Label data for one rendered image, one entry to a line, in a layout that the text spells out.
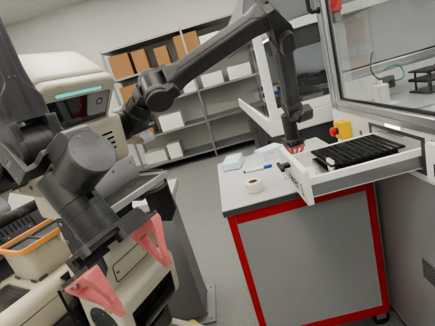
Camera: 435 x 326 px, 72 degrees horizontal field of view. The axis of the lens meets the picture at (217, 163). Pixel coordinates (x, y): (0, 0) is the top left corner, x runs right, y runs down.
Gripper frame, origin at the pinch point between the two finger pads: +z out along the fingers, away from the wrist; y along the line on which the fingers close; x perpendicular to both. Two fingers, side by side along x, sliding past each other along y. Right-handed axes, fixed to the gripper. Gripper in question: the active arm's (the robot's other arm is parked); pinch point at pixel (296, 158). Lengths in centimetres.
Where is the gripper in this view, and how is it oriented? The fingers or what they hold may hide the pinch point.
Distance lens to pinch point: 131.2
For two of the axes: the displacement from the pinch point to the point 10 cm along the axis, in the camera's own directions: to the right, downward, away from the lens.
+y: -1.7, -2.5, 9.5
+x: -9.5, 3.1, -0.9
